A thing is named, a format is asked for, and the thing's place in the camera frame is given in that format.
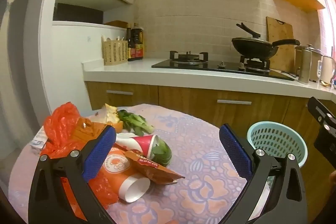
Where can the steel kettle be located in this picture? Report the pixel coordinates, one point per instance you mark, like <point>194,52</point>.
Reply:
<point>316,64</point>

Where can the orange peel piece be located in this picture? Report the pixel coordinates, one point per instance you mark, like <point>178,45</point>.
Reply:
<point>118,126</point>
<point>111,112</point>

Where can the orange plastic bag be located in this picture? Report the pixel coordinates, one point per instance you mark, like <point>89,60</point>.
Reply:
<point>60,124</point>

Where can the beige utensil basket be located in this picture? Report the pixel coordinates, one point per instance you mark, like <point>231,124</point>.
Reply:
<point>114,53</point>

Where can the wooden cutting board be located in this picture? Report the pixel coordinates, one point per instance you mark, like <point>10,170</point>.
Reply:
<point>282,29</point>

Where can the steel canister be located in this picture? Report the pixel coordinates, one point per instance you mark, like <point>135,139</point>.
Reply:
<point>304,64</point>

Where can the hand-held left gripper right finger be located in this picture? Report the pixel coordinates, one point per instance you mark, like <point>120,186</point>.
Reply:
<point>233,150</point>

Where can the white and blue carton box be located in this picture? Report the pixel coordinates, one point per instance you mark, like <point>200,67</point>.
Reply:
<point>38,144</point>

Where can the slim dark sauce bottle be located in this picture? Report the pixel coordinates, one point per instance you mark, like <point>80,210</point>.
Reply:
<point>128,43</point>

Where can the brown snack wrapper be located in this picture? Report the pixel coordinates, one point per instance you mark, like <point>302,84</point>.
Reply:
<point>155,171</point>

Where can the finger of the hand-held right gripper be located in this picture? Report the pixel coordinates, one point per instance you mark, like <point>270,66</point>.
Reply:
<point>319,111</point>

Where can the orange paper cup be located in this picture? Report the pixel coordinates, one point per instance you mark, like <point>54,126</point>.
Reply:
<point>118,163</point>

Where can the beige countertop appliance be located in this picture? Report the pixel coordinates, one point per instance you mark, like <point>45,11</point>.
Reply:
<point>328,69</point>

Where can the orange patterned snack packet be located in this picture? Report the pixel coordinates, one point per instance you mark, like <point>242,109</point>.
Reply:
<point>86,129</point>

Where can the round green vegetable piece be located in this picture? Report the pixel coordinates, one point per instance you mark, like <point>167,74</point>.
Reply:
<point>164,154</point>

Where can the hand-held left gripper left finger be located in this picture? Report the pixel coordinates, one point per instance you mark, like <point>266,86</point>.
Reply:
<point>101,153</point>

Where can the black wok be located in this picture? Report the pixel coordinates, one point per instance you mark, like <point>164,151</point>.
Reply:
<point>252,48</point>

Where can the large dark sauce bottle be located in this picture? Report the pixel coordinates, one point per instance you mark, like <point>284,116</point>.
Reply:
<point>137,43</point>

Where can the light blue plastic basket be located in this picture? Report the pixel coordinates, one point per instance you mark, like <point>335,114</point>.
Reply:
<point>275,140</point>

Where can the red paper cup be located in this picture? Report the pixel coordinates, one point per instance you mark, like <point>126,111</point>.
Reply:
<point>143,144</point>

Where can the leafy green bok choy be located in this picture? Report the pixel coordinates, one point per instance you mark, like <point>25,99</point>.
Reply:
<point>134,121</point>

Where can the black gas stove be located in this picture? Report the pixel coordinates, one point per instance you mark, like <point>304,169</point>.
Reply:
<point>225,66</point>

